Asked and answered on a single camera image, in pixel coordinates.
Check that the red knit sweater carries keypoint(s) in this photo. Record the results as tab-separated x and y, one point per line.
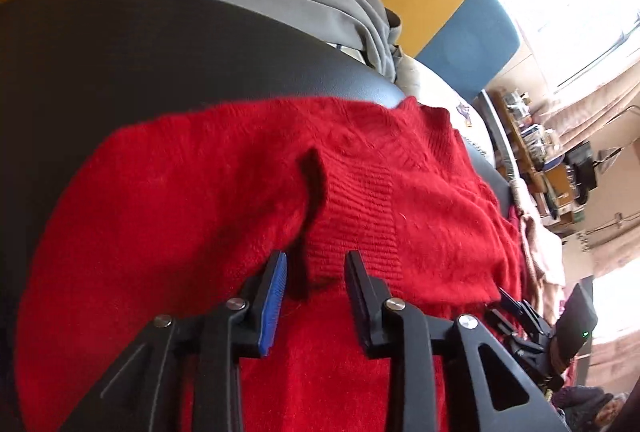
200	187

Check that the pink cloth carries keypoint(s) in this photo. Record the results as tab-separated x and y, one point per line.
537	232

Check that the cluttered wooden shelf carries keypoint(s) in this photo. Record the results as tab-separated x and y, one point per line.
540	151

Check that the black leather sofa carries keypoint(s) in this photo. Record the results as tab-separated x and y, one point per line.
150	51

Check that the purple knit cloth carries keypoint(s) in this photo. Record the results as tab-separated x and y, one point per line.
585	404

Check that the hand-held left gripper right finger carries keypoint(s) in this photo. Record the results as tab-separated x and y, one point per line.
361	307

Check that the blue cushion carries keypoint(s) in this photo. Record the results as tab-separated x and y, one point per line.
470	46

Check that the white printed cloth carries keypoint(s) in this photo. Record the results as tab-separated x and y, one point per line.
430	86

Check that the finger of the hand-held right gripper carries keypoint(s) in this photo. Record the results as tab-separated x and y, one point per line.
530	359
522	312

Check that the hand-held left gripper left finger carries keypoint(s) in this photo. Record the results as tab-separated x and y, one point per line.
275	302

